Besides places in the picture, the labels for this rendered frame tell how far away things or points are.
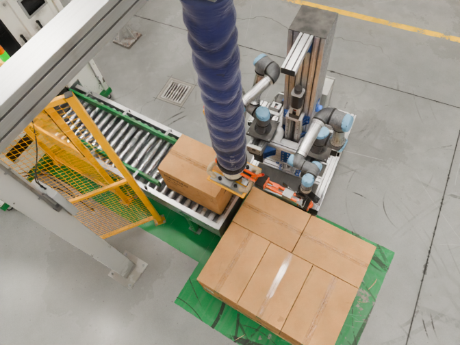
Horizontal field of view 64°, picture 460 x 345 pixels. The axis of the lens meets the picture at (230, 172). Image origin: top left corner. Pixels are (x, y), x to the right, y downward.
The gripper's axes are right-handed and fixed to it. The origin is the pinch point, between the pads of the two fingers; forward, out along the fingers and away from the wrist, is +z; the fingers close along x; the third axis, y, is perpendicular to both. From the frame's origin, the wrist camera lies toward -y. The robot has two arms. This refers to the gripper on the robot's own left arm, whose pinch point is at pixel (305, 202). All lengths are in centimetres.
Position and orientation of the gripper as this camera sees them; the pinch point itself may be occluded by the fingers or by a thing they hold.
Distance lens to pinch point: 269.1
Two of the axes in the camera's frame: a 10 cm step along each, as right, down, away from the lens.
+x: -5.3, 7.7, -3.6
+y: -8.4, -4.4, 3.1
